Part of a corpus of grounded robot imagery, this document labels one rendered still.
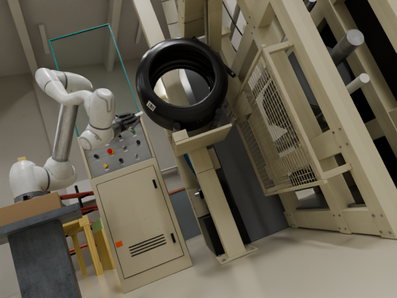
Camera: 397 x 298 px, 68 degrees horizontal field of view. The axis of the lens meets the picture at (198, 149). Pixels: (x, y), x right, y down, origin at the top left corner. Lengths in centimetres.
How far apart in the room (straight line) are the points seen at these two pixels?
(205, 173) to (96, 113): 102
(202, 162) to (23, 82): 934
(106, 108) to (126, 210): 123
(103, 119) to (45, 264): 88
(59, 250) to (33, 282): 19
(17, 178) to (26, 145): 818
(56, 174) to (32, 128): 830
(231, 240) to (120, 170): 103
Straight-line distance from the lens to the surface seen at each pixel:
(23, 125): 1041
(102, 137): 142
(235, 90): 225
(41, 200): 188
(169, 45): 199
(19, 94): 1084
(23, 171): 200
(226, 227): 212
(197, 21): 232
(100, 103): 134
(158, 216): 239
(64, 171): 206
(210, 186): 211
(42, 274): 187
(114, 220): 243
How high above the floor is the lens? 40
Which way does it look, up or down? 11 degrees up
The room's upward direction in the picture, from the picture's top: 21 degrees counter-clockwise
